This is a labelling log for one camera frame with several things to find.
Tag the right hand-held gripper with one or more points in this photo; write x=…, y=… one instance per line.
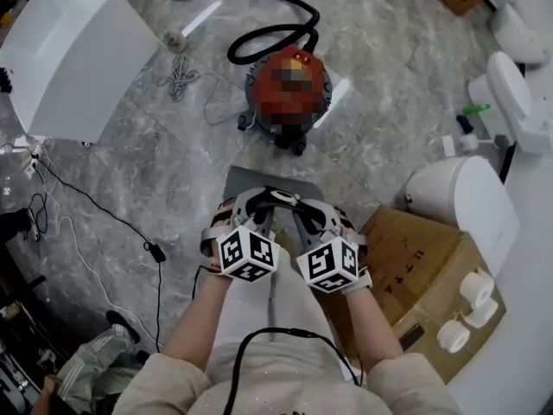
x=330, y=266

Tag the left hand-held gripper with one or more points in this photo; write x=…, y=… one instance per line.
x=246, y=253

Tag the red vacuum cleaner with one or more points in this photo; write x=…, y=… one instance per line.
x=287, y=102

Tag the person's right forearm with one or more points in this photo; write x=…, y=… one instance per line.
x=371, y=331

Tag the person's left forearm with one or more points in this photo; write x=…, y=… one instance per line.
x=198, y=318

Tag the person's right hand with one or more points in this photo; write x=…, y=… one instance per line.
x=350, y=227

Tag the person's left hand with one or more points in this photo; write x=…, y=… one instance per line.
x=221, y=218

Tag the grey floor mat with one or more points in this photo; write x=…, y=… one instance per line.
x=259, y=179

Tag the person's white trousers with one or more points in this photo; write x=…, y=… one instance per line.
x=255, y=309

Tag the large brown cardboard box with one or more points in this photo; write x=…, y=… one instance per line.
x=415, y=266

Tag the small white card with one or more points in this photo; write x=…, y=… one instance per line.
x=447, y=145

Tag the black phone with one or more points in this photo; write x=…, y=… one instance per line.
x=412, y=336

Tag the white round toilet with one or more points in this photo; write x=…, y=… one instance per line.
x=471, y=201

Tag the person's beige sweatshirt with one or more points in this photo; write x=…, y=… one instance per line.
x=281, y=383

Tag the small white bottle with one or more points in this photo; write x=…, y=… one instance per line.
x=468, y=142

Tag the white toilet paper roll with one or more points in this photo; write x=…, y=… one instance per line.
x=475, y=285
x=486, y=314
x=453, y=336

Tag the dark blue bottle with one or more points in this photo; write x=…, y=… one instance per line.
x=465, y=123

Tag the green plastic tool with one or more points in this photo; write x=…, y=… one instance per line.
x=475, y=109

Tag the white toilet with open lid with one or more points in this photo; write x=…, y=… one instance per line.
x=510, y=97

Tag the white cabinet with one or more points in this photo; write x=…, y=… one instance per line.
x=73, y=54

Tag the white ceramic fixture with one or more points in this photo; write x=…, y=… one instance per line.
x=523, y=20

